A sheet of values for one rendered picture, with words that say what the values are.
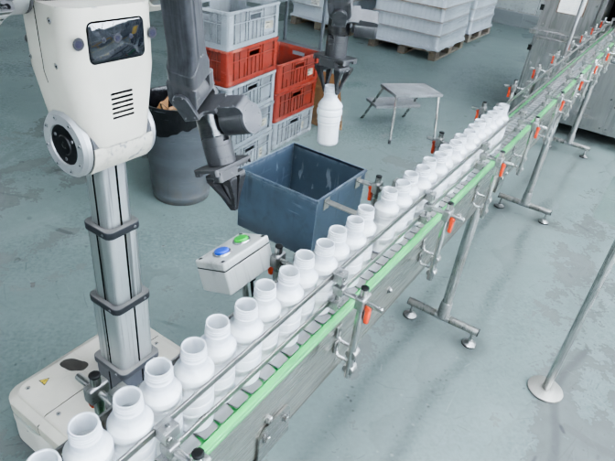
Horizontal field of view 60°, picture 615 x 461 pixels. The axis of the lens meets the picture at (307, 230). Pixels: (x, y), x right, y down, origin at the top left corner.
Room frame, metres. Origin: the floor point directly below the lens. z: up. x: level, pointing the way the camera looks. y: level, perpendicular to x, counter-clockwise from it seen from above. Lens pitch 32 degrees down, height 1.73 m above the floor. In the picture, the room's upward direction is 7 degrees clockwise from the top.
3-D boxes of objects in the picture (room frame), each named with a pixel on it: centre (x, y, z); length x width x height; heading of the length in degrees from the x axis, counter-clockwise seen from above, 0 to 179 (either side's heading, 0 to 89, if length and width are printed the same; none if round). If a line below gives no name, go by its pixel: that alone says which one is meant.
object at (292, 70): (4.18, 0.38, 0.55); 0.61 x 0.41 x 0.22; 152
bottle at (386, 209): (1.11, -0.18, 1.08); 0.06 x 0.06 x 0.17
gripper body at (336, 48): (1.44, -0.02, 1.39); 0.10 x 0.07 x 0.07; 56
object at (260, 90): (3.52, 0.65, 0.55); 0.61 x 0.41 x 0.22; 157
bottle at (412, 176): (1.22, -0.24, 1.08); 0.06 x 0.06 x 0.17
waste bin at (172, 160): (3.00, 0.84, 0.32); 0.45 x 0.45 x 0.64
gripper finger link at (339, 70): (1.43, -0.02, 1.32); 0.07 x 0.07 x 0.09; 56
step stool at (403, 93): (4.61, -0.69, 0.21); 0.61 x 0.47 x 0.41; 23
